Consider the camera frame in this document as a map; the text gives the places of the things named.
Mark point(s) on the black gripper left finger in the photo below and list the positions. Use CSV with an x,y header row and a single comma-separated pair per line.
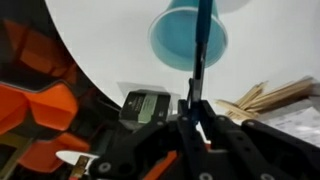
x,y
133,150

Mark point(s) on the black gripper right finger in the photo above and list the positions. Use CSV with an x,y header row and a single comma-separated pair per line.
x,y
253,150

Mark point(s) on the light blue plastic cup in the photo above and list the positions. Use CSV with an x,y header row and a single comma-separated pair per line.
x,y
173,40

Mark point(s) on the dark grey box green label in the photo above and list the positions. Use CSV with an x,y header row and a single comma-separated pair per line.
x,y
145,106

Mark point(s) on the white printed paper box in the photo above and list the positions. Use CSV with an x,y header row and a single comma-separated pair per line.
x,y
296,126

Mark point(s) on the wooden stick bundle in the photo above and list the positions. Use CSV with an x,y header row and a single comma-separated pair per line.
x,y
266,96

